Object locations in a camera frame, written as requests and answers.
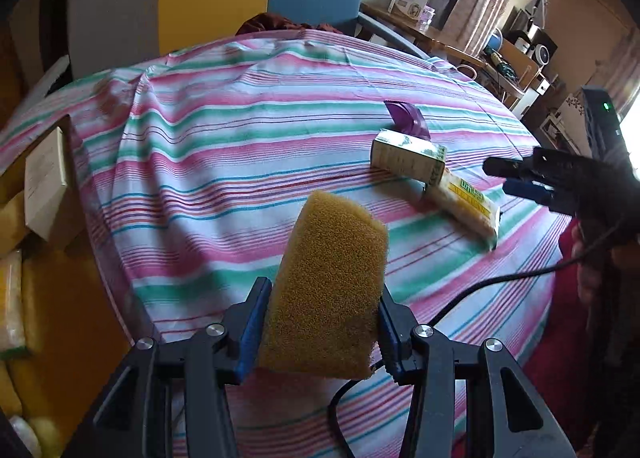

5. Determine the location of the person's red clothing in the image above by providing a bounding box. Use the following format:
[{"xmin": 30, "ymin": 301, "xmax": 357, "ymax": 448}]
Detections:
[{"xmin": 520, "ymin": 218, "xmax": 618, "ymax": 441}]

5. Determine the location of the wooden desk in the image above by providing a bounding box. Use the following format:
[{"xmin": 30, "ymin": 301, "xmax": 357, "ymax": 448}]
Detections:
[{"xmin": 360, "ymin": 2, "xmax": 551, "ymax": 108}]

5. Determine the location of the green printed carton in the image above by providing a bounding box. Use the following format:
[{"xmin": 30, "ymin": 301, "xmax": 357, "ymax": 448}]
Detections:
[{"xmin": 371, "ymin": 129, "xmax": 447, "ymax": 187}]

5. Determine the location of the black cable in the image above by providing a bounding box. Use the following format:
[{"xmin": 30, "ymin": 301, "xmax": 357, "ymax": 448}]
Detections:
[{"xmin": 327, "ymin": 218, "xmax": 631, "ymax": 458}]

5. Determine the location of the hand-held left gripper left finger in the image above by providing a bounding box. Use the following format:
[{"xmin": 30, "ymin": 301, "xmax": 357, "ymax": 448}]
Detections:
[{"xmin": 62, "ymin": 277, "xmax": 273, "ymax": 458}]

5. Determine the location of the person's right hand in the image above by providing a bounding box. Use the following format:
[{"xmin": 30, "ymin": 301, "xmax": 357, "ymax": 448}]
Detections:
[{"xmin": 571, "ymin": 224, "xmax": 608, "ymax": 309}]

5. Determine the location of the black silver stereo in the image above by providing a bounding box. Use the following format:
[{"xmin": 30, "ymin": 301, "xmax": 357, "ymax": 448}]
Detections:
[{"xmin": 510, "ymin": 22, "xmax": 559, "ymax": 64}]

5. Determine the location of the dark red cloth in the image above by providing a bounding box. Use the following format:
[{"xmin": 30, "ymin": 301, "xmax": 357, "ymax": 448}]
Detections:
[{"xmin": 235, "ymin": 12, "xmax": 346, "ymax": 37}]

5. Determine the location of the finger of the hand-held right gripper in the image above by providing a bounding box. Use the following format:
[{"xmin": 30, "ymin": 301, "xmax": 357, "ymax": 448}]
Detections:
[
  {"xmin": 502, "ymin": 178, "xmax": 583, "ymax": 215},
  {"xmin": 482, "ymin": 147, "xmax": 591, "ymax": 179}
]

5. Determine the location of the striped tablecloth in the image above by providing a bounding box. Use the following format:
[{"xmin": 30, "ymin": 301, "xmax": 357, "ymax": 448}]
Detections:
[{"xmin": 0, "ymin": 30, "xmax": 576, "ymax": 458}]

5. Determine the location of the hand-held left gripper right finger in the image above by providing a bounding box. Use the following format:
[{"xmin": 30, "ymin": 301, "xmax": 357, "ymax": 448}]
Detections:
[{"xmin": 377, "ymin": 285, "xmax": 576, "ymax": 458}]

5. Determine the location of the green yellow snack packet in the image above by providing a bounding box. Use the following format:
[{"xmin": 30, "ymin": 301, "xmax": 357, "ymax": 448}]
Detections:
[{"xmin": 425, "ymin": 168, "xmax": 502, "ymax": 245}]

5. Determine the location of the purple wrapper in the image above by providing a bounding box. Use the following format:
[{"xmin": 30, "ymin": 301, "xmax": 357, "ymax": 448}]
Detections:
[{"xmin": 384, "ymin": 101, "xmax": 431, "ymax": 141}]

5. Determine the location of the brown cardboard box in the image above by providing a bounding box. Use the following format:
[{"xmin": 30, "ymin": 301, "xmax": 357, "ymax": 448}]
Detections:
[{"xmin": 0, "ymin": 115, "xmax": 138, "ymax": 458}]

